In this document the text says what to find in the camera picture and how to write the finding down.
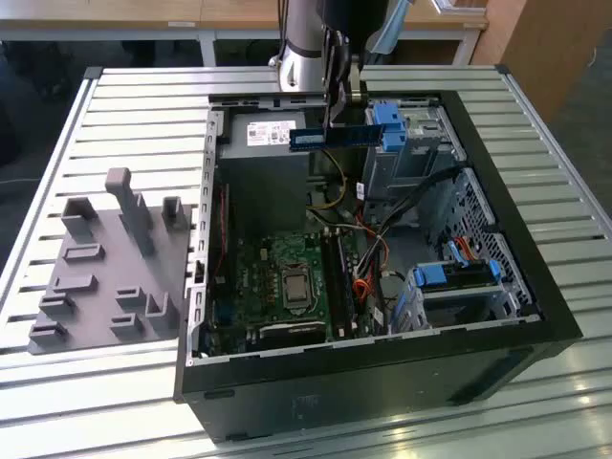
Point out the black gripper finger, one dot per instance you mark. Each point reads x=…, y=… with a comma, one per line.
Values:
x=335, y=76
x=357, y=81

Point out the blue RAM stick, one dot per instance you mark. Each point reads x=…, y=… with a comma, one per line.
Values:
x=363, y=135

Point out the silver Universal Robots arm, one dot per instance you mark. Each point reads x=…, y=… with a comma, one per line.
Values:
x=301, y=38

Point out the black RAM slot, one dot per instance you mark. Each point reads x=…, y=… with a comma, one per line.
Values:
x=330, y=277

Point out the blue drive bay clip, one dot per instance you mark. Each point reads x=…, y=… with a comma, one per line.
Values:
x=388, y=115

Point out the grey power supply unit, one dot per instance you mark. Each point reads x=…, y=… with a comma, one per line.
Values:
x=263, y=191

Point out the black table corner cap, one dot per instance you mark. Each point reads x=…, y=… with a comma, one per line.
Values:
x=93, y=72
x=502, y=69

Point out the wooden cabinet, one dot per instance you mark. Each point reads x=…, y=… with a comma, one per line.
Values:
x=550, y=48

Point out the blue disk carrier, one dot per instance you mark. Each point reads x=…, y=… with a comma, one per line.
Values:
x=432, y=277

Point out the silver CPU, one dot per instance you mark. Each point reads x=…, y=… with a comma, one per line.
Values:
x=296, y=288

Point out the green motherboard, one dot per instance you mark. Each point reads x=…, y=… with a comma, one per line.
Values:
x=253, y=287

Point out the metal disk bay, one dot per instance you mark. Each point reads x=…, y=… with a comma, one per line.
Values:
x=468, y=306

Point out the black expansion card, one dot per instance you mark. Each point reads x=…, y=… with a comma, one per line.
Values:
x=291, y=332

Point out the black open PC case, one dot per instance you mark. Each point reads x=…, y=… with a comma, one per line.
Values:
x=363, y=382

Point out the grey plastic parts rack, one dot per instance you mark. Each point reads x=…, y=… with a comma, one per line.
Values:
x=110, y=287

